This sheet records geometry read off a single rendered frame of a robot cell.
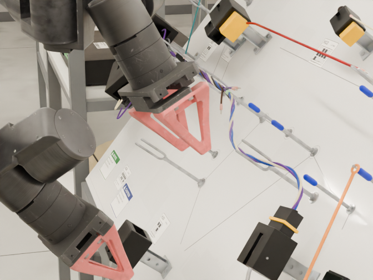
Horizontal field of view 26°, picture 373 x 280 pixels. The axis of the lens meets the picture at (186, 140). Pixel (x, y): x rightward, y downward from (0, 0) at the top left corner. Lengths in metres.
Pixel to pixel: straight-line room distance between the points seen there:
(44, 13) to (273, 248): 0.39
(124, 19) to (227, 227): 0.49
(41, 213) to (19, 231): 2.85
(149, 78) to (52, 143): 0.15
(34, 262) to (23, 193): 2.58
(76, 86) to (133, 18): 1.01
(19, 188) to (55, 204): 0.04
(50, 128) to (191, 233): 0.59
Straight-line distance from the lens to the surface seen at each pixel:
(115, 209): 1.65
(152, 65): 0.88
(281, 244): 1.00
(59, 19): 0.90
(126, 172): 1.71
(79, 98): 1.88
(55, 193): 0.87
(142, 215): 1.53
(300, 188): 1.03
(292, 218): 1.01
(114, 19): 0.88
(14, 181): 0.85
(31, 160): 0.83
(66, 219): 0.87
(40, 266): 3.39
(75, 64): 1.86
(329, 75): 1.28
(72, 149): 0.81
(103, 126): 5.05
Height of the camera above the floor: 1.57
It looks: 19 degrees down
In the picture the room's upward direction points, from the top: straight up
